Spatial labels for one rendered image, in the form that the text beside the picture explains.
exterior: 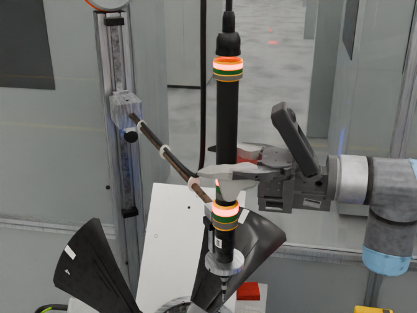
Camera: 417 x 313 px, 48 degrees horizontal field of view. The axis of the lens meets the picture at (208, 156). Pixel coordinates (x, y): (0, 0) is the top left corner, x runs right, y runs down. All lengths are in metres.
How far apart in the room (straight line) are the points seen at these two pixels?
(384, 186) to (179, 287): 0.70
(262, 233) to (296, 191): 0.25
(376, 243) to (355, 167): 0.13
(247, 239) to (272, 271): 0.77
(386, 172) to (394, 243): 0.12
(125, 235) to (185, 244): 0.38
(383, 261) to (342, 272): 0.95
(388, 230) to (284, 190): 0.17
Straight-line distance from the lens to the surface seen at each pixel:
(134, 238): 1.61
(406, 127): 1.50
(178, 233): 1.27
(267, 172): 0.69
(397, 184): 0.73
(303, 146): 0.71
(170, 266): 1.27
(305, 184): 0.74
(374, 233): 0.78
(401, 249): 0.79
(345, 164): 0.72
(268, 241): 0.97
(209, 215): 0.82
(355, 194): 0.72
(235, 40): 0.67
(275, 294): 1.81
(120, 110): 1.27
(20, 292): 2.19
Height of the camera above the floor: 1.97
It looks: 25 degrees down
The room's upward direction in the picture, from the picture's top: straight up
